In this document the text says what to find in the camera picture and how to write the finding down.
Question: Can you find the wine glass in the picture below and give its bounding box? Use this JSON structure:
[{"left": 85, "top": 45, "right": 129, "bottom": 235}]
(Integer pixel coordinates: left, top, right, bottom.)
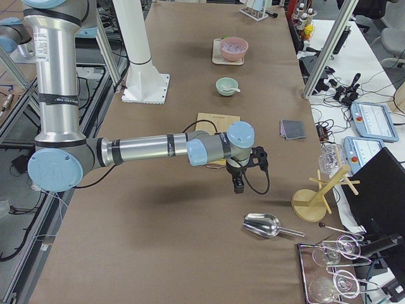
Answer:
[
  {"left": 312, "top": 235, "right": 371, "bottom": 268},
  {"left": 306, "top": 270, "right": 380, "bottom": 303}
]

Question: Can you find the lower wine glass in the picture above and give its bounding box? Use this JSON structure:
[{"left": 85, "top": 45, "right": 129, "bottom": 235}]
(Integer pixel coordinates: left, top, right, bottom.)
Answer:
[{"left": 306, "top": 270, "right": 380, "bottom": 303}]

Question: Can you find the steel ice scoop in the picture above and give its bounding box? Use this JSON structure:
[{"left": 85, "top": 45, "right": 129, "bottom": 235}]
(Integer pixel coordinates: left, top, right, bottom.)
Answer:
[{"left": 243, "top": 213, "right": 305, "bottom": 238}]

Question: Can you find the upper wine glass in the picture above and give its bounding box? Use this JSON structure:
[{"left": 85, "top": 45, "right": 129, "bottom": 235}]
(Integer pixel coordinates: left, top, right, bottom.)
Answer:
[{"left": 312, "top": 235, "right": 371, "bottom": 268}]

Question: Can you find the pink bowl of ice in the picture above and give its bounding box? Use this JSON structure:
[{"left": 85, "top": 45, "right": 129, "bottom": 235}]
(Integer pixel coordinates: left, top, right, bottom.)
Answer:
[{"left": 220, "top": 37, "right": 249, "bottom": 61}]

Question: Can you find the wooden cup tree stand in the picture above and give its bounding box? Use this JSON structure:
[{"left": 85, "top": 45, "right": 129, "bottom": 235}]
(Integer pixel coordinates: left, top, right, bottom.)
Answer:
[{"left": 291, "top": 165, "right": 360, "bottom": 222}]

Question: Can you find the grey folded cloth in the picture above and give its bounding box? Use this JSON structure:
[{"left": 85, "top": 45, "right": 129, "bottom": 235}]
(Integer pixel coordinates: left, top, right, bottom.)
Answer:
[{"left": 280, "top": 120, "right": 306, "bottom": 139}]

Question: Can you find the clear crystal glass dish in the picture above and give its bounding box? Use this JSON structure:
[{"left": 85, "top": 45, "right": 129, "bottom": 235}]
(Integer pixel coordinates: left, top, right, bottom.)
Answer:
[{"left": 318, "top": 144, "right": 347, "bottom": 175}]

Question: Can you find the upper teach pendant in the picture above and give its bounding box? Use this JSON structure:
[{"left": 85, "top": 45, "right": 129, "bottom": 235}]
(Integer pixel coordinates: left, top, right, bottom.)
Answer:
[{"left": 350, "top": 101, "right": 399, "bottom": 143}]

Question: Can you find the aluminium frame post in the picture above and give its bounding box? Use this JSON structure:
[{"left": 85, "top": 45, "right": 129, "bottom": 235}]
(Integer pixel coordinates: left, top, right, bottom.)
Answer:
[{"left": 302, "top": 0, "right": 358, "bottom": 99}]

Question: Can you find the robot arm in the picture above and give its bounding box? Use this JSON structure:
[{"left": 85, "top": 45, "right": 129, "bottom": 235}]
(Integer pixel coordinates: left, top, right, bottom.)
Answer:
[{"left": 23, "top": 1, "right": 268, "bottom": 194}]

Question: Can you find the lower teach pendant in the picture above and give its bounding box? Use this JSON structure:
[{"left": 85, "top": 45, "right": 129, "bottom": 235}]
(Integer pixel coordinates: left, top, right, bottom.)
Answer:
[{"left": 344, "top": 136, "right": 385, "bottom": 174}]

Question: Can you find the teach pendant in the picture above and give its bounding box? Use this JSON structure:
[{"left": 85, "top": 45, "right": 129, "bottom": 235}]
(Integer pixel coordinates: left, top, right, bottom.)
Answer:
[
  {"left": 344, "top": 136, "right": 385, "bottom": 174},
  {"left": 350, "top": 101, "right": 399, "bottom": 143}
]

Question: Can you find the bamboo cutting board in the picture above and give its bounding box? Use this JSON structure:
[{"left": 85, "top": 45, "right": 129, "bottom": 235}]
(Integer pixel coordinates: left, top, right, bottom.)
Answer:
[{"left": 193, "top": 113, "right": 241, "bottom": 168}]

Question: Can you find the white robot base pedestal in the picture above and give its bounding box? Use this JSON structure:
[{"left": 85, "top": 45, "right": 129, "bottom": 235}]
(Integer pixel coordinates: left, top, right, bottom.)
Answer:
[{"left": 113, "top": 0, "right": 170, "bottom": 105}]

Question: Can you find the mint green bowl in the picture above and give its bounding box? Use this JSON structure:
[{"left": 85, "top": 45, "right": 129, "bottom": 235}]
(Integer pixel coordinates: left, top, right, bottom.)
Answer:
[{"left": 215, "top": 77, "right": 240, "bottom": 97}]

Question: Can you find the white ceramic spoon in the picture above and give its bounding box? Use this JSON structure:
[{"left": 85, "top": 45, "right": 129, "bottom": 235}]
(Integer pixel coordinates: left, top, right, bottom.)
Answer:
[{"left": 222, "top": 86, "right": 241, "bottom": 92}]

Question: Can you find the cream serving tray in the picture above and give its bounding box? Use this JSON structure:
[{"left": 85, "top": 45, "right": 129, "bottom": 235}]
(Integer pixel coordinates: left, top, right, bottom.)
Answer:
[{"left": 212, "top": 38, "right": 244, "bottom": 66}]

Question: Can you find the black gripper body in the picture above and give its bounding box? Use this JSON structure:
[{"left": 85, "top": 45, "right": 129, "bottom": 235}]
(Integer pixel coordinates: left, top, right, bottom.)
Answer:
[{"left": 226, "top": 146, "right": 268, "bottom": 194}]

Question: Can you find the black monitor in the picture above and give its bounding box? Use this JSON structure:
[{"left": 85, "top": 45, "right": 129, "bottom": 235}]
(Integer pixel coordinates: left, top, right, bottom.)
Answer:
[{"left": 342, "top": 148, "right": 404, "bottom": 236}]

